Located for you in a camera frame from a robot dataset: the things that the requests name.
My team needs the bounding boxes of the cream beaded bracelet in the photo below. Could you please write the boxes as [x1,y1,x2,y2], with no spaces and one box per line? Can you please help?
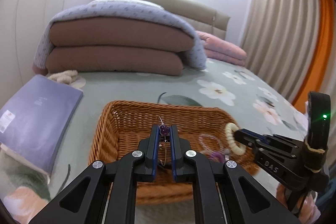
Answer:
[224,122,247,155]

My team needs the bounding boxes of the person's right hand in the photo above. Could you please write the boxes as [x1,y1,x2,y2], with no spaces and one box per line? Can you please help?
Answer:
[276,184,317,222]

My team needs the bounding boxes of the brown band on gripper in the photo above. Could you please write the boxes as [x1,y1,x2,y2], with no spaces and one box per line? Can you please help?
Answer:
[301,138,327,173]

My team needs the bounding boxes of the white red plastic bag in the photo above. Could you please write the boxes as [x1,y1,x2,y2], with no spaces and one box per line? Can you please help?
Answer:
[305,101,311,122]

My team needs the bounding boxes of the brown wicker basket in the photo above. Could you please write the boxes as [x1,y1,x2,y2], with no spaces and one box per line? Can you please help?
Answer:
[88,101,259,205]

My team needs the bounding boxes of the orange curtain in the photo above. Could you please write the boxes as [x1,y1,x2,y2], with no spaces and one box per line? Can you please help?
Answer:
[293,0,335,112]

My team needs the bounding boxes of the green floral bedspread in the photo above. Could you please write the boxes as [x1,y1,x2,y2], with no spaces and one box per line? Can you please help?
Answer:
[1,59,307,223]

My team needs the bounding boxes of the pink folded blanket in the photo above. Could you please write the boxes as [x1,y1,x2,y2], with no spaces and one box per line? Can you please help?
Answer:
[196,31,247,67]

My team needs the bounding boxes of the lavender patterned blanket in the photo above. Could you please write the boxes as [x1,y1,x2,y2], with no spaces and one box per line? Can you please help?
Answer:
[33,0,207,74]

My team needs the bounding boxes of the purple cover book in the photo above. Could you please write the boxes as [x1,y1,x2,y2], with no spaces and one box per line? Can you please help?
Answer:
[1,75,84,176]

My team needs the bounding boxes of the cream plush toy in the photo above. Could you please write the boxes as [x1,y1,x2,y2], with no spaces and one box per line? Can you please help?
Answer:
[48,70,78,85]

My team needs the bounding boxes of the beige padded headboard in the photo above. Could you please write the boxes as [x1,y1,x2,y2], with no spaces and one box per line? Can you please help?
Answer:
[93,0,231,41]

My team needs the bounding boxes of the beige pleated curtain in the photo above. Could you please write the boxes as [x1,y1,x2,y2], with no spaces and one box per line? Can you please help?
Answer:
[239,0,336,114]

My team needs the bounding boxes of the brown folded quilt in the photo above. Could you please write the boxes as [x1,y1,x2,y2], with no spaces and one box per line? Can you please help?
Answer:
[46,17,194,76]

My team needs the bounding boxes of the white wardrobe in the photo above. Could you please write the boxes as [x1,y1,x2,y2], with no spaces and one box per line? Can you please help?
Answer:
[1,0,64,105]

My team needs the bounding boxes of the purple spiral hair tie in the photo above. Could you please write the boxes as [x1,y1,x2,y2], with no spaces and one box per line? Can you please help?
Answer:
[208,151,227,163]

